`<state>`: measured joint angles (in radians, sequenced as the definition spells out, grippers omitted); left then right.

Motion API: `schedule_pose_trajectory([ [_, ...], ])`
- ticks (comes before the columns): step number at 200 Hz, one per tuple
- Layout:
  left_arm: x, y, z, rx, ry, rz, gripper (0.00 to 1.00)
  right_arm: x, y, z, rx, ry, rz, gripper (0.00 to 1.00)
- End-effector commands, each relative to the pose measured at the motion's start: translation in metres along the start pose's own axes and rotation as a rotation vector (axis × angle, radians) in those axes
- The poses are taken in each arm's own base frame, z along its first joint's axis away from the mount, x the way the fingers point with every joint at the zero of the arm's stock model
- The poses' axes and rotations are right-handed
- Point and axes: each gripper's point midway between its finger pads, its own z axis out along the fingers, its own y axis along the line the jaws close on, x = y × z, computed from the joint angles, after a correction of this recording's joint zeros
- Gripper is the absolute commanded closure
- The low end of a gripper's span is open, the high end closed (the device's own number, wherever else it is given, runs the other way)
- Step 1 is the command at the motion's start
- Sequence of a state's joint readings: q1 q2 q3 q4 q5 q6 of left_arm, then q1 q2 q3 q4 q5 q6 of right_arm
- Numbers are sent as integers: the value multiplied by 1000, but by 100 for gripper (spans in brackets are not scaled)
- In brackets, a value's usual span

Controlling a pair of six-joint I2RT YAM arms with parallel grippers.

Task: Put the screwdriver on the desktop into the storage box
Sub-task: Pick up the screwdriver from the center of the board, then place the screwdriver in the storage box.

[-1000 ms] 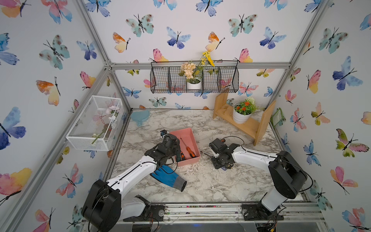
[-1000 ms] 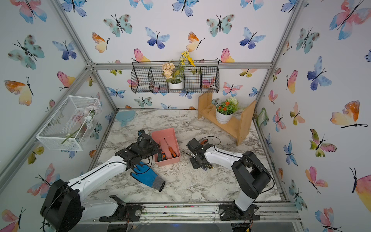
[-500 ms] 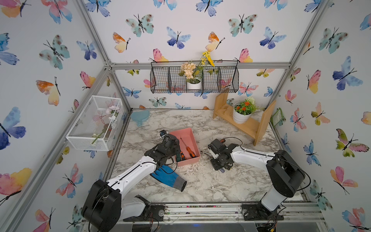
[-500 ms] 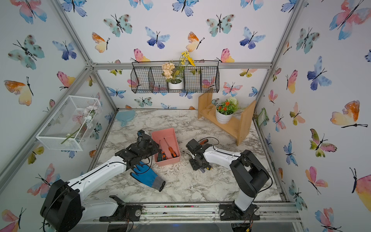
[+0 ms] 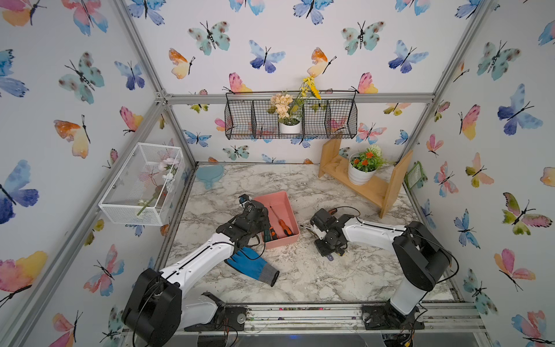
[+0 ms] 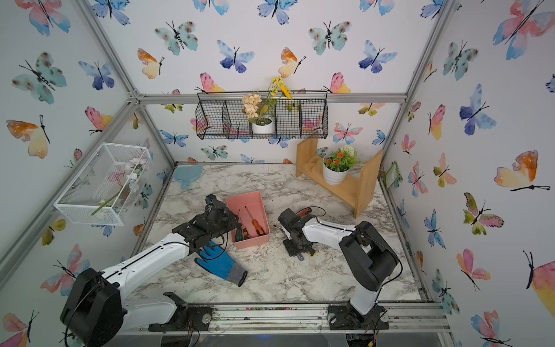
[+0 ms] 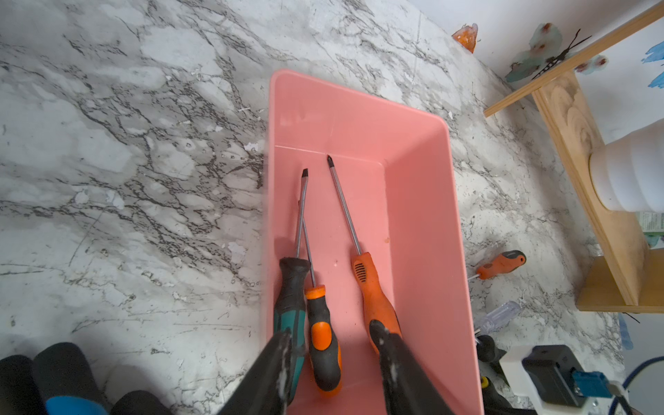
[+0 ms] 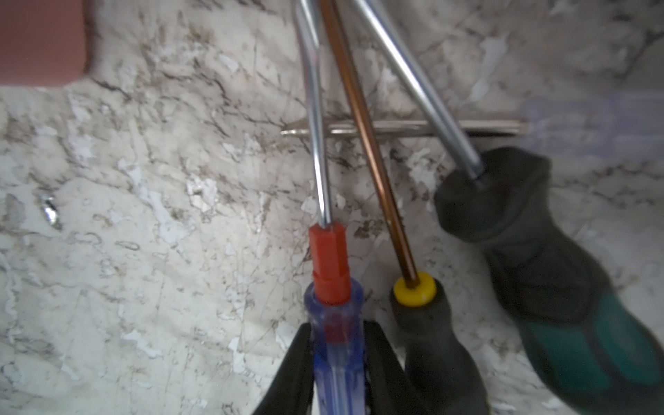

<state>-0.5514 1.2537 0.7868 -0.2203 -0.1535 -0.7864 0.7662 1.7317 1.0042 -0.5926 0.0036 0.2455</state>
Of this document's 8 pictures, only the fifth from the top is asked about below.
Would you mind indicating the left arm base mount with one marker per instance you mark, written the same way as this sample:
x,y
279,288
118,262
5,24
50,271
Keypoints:
x,y
207,312

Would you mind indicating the black wire wall basket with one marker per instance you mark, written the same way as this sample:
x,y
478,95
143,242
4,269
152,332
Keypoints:
x,y
274,115

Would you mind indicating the blue grey work glove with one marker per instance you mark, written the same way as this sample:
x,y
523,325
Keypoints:
x,y
251,264

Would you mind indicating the small white basket pot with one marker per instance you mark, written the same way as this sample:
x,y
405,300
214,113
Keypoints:
x,y
290,126

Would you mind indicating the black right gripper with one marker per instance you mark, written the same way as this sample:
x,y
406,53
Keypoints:
x,y
321,250

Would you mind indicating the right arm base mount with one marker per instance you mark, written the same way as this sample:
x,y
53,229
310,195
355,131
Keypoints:
x,y
385,317

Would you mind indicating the green paper card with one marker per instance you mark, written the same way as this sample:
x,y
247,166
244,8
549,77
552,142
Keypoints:
x,y
415,178

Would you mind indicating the pink white artificial flower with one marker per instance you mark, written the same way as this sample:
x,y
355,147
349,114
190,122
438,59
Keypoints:
x,y
167,170

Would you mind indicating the white flower pot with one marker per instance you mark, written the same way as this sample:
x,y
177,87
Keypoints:
x,y
356,176

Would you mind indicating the green orange artificial plant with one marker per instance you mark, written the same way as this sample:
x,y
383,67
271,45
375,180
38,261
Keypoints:
x,y
370,160

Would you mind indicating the black handled screwdriver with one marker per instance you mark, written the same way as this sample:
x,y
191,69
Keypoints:
x,y
267,235

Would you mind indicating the pink storage box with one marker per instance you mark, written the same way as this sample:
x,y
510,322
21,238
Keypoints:
x,y
282,206

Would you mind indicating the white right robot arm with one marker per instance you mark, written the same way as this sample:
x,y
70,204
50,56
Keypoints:
x,y
421,257

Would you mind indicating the white mesh wall basket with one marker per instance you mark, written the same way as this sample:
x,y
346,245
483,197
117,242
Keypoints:
x,y
133,182

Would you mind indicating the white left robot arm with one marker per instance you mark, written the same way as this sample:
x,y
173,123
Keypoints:
x,y
161,302

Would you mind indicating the light blue hand mirror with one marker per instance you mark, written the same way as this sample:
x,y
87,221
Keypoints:
x,y
210,174

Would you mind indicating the green black screwdriver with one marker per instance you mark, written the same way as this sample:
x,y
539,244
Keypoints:
x,y
273,234

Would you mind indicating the wooden desktop shelf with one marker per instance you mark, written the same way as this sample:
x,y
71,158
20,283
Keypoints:
x,y
376,190

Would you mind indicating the beige yellow artificial flowers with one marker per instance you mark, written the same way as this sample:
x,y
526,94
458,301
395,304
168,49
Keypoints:
x,y
286,106

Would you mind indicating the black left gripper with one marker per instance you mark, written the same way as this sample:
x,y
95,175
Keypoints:
x,y
264,220

